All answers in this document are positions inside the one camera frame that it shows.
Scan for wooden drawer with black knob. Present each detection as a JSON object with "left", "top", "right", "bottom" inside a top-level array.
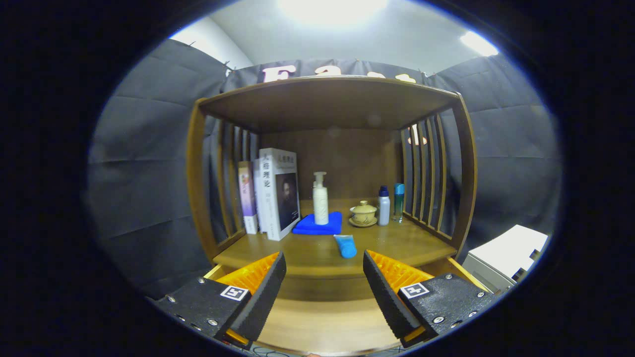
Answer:
[{"left": 203, "top": 257, "right": 497, "bottom": 354}]

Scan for large ceiling light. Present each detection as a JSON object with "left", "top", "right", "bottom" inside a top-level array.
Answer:
[{"left": 278, "top": 0, "right": 390, "bottom": 25}]

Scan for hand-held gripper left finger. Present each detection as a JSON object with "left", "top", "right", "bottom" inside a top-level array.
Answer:
[{"left": 148, "top": 251, "right": 287, "bottom": 350}]

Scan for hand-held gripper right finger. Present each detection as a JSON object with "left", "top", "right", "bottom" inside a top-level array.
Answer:
[{"left": 363, "top": 249, "right": 498, "bottom": 350}]

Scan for white bottle with blue cap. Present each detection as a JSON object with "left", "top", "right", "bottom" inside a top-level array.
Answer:
[{"left": 378, "top": 186, "right": 390, "bottom": 227}]

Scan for grey plastic drawer unit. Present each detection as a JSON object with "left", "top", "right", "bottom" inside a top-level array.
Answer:
[{"left": 461, "top": 225, "right": 551, "bottom": 296}]

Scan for teal transparent bottle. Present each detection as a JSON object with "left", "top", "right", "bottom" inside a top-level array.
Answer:
[{"left": 393, "top": 183, "right": 405, "bottom": 224}]

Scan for small ceiling light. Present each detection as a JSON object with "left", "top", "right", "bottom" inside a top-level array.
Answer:
[{"left": 459, "top": 31, "right": 499, "bottom": 57}]

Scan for wooden cabinet with slatted sides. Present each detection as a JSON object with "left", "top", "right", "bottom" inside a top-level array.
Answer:
[{"left": 186, "top": 74, "right": 478, "bottom": 303}]

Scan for purple book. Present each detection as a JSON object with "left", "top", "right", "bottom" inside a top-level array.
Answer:
[{"left": 238, "top": 161, "right": 258, "bottom": 235}]

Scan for white pump bottle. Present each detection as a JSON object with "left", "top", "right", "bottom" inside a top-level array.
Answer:
[{"left": 313, "top": 172, "right": 329, "bottom": 226}]

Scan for thin white book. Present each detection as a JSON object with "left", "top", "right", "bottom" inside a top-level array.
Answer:
[{"left": 252, "top": 159, "right": 263, "bottom": 235}]

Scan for yellow lidded teacup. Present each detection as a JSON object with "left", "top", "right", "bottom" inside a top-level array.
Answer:
[{"left": 350, "top": 200, "right": 378, "bottom": 224}]

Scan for blue folded cloth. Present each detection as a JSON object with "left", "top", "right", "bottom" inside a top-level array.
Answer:
[{"left": 292, "top": 212, "right": 343, "bottom": 236}]

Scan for wooden countertop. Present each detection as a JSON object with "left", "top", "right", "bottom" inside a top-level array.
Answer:
[{"left": 212, "top": 198, "right": 458, "bottom": 278}]

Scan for blue and white tube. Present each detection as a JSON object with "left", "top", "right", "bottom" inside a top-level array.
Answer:
[{"left": 333, "top": 234, "right": 358, "bottom": 259}]

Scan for large white portrait book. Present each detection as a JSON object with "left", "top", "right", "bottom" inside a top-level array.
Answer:
[{"left": 259, "top": 148, "right": 301, "bottom": 241}]

